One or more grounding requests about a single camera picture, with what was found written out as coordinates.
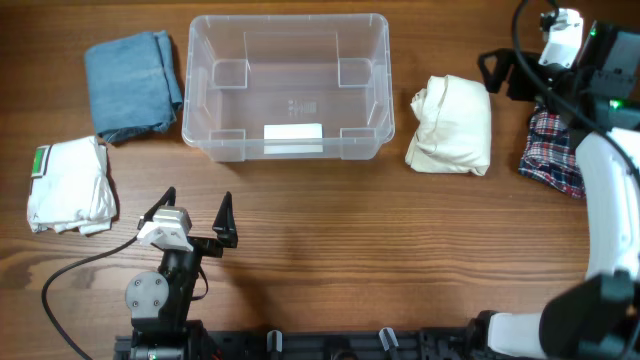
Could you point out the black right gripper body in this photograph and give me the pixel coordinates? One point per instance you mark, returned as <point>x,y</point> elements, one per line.
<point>524,86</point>

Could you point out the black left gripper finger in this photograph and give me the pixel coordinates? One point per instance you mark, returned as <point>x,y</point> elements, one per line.
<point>224,224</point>
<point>167,199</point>

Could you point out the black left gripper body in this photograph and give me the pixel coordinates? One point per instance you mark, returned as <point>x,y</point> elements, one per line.
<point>207,246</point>

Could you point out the cream cloth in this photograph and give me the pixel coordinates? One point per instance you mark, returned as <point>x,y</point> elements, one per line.
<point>455,127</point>

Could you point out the plaid shirt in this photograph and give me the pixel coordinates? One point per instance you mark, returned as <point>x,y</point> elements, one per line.
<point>548,158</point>

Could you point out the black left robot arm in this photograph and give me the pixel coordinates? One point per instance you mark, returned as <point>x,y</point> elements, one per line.
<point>160,300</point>

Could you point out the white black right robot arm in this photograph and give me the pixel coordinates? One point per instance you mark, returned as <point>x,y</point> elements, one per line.
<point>585,75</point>

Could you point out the white label on container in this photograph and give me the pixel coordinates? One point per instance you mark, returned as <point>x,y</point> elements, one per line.
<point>293,139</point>

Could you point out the clear plastic storage container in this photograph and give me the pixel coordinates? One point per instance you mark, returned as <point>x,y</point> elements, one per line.
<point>247,71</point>

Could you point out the folded white t-shirt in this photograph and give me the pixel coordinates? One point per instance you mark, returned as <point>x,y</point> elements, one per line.
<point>70,188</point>

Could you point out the folded blue denim jeans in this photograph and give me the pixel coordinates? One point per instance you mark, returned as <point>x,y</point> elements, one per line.
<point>132,86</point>

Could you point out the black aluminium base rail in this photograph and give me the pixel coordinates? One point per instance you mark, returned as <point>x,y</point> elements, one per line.
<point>385,343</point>

